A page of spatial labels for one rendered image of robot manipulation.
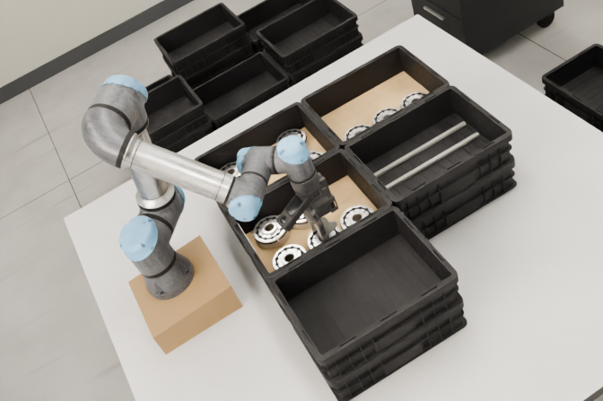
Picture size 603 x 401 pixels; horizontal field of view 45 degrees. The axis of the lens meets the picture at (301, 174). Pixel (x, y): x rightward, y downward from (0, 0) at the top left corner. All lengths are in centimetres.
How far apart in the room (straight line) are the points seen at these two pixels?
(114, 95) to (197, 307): 66
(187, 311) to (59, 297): 155
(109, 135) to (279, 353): 76
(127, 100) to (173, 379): 80
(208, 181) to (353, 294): 49
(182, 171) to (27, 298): 205
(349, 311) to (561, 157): 85
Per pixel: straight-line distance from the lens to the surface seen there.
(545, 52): 387
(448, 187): 206
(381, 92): 247
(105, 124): 180
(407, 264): 196
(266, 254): 210
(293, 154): 180
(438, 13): 369
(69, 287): 361
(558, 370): 191
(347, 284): 196
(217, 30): 378
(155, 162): 178
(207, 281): 216
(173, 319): 213
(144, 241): 205
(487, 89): 260
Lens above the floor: 238
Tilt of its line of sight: 43 degrees down
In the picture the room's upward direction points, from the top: 22 degrees counter-clockwise
